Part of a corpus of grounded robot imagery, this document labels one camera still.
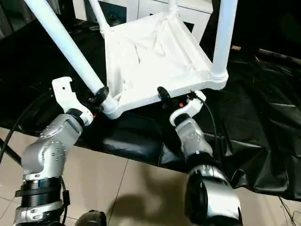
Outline white plastic table top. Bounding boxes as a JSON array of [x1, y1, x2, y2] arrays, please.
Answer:
[[100, 10, 230, 121]]

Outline black table mat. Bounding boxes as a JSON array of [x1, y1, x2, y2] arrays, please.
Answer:
[[0, 17, 301, 201]]

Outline white glass-door cabinet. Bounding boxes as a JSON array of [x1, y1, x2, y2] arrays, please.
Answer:
[[72, 0, 213, 46]]

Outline long black bar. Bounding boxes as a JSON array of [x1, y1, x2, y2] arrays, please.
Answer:
[[258, 48, 301, 64]]

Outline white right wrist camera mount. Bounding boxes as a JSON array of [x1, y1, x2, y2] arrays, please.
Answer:
[[169, 90, 207, 126]]

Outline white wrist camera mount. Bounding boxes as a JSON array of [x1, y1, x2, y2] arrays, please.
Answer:
[[169, 90, 207, 126], [51, 76, 94, 127]]

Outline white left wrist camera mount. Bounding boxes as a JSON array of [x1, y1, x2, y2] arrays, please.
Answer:
[[51, 76, 94, 127]]

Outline black metal table frame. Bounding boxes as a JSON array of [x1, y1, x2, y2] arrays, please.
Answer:
[[0, 137, 24, 167]]

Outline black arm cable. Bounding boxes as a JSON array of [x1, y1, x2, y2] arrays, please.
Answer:
[[59, 175, 71, 226]]

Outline thin black floor wires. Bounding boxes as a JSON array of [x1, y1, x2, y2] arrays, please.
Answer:
[[278, 196, 301, 226]]

